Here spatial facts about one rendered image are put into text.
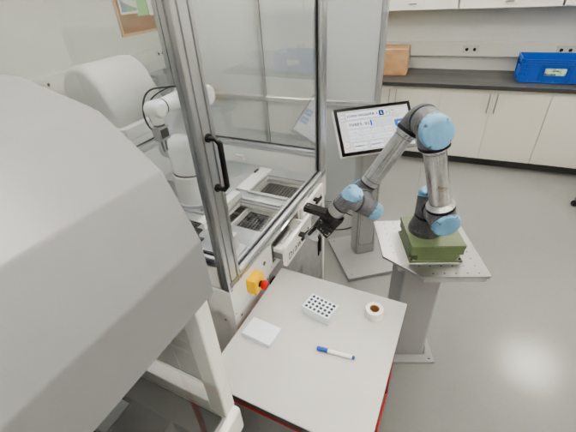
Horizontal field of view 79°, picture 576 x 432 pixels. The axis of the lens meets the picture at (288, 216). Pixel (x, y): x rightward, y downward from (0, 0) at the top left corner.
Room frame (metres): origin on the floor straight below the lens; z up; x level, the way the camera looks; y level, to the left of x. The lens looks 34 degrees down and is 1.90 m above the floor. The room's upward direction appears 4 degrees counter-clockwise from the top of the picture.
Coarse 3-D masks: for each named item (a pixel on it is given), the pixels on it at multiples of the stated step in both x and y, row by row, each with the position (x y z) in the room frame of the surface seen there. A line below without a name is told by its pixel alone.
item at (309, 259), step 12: (312, 216) 1.68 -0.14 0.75; (312, 240) 1.68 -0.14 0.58; (300, 252) 1.52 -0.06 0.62; (312, 252) 1.68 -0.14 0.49; (276, 264) 1.27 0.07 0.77; (300, 264) 1.52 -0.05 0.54; (312, 264) 1.67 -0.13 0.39; (312, 276) 1.67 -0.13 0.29; (252, 300) 1.07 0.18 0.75; (216, 312) 0.99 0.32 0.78; (240, 312) 0.98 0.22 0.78; (216, 324) 1.00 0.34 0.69; (228, 324) 0.97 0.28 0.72; (240, 324) 0.97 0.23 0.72; (228, 336) 0.98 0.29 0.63
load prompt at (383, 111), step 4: (384, 108) 2.24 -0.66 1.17; (388, 108) 2.25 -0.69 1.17; (348, 112) 2.20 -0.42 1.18; (352, 112) 2.20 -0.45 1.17; (356, 112) 2.21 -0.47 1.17; (360, 112) 2.21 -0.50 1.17; (364, 112) 2.21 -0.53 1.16; (368, 112) 2.21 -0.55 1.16; (372, 112) 2.22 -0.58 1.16; (376, 112) 2.22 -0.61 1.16; (380, 112) 2.22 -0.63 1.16; (384, 112) 2.22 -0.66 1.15; (388, 112) 2.23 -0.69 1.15; (348, 116) 2.19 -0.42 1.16; (352, 116) 2.19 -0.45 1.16; (356, 116) 2.19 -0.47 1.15; (360, 116) 2.19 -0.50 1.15; (364, 116) 2.20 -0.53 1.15; (368, 116) 2.20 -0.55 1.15; (372, 116) 2.20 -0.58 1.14; (376, 116) 2.20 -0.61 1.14; (380, 116) 2.21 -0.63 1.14; (348, 120) 2.17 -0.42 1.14
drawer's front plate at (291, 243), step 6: (306, 216) 1.43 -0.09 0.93; (306, 222) 1.40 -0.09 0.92; (300, 228) 1.33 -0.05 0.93; (306, 228) 1.39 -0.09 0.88; (294, 234) 1.29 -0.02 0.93; (288, 240) 1.25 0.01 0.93; (294, 240) 1.27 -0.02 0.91; (288, 246) 1.22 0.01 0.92; (294, 246) 1.27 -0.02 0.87; (300, 246) 1.33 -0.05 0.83; (288, 252) 1.21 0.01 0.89; (294, 252) 1.27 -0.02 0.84; (288, 258) 1.21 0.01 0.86; (288, 264) 1.21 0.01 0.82
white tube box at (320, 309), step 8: (312, 296) 1.03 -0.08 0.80; (304, 304) 0.98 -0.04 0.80; (312, 304) 0.99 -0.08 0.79; (320, 304) 0.98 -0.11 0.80; (328, 304) 0.98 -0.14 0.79; (336, 304) 0.97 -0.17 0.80; (304, 312) 0.97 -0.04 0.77; (312, 312) 0.95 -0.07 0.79; (320, 312) 0.94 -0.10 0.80; (328, 312) 0.94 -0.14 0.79; (336, 312) 0.95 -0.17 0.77; (320, 320) 0.92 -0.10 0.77; (328, 320) 0.91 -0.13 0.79
